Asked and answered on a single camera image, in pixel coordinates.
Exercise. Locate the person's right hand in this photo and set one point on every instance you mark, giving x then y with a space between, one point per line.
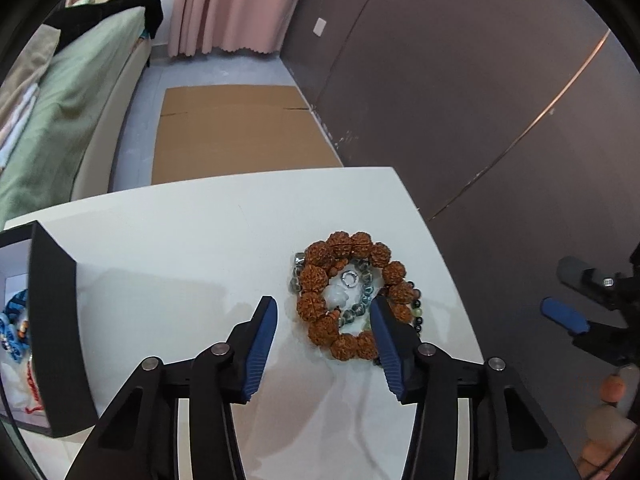
607 425

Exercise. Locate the white wall socket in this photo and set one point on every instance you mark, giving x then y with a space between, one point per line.
320 26

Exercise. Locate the bed with green sheet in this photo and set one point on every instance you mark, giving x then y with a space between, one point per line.
75 110

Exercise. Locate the black cloth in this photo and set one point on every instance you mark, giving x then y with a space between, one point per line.
110 10

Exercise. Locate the white stone pendant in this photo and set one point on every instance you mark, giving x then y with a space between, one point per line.
336 297

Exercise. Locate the white and pink cloth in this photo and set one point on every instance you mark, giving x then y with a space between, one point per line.
17 125

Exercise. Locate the brown cardboard sheet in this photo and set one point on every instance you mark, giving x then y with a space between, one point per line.
235 135

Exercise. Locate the black jewelry box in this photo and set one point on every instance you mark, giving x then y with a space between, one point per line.
55 320

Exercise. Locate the pink curtain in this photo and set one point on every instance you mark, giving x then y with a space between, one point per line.
225 5

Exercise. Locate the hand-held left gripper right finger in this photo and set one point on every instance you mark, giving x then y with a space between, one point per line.
392 355

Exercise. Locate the beige blanket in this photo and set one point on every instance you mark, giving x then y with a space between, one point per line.
25 70

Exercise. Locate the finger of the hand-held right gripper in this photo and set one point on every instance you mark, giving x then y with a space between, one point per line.
565 315
580 272

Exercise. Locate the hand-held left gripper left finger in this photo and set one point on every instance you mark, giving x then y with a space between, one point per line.
257 350

